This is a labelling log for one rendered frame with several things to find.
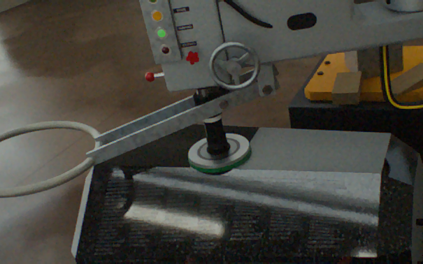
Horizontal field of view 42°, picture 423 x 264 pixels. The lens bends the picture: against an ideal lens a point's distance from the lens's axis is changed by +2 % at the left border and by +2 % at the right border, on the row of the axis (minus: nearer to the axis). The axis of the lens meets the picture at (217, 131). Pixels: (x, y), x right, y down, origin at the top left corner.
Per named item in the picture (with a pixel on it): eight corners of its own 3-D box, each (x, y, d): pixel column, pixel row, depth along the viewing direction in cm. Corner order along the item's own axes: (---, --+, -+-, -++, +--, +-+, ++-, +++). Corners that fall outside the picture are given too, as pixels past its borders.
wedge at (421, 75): (421, 73, 226) (420, 62, 223) (439, 80, 217) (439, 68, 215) (380, 89, 220) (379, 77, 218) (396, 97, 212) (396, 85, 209)
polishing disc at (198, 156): (231, 130, 201) (231, 127, 201) (261, 151, 183) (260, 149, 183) (179, 151, 194) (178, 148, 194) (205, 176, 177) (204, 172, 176)
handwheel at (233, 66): (263, 75, 167) (256, 27, 160) (263, 88, 158) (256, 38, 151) (214, 82, 169) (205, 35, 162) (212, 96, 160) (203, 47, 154)
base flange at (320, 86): (331, 56, 271) (331, 47, 269) (442, 53, 249) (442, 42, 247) (302, 100, 234) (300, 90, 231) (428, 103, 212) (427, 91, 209)
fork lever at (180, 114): (278, 68, 184) (273, 56, 182) (281, 92, 167) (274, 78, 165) (104, 143, 201) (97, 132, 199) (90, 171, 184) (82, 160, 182)
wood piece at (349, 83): (337, 84, 232) (336, 72, 230) (362, 82, 229) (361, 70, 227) (332, 105, 216) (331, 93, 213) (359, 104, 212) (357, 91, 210)
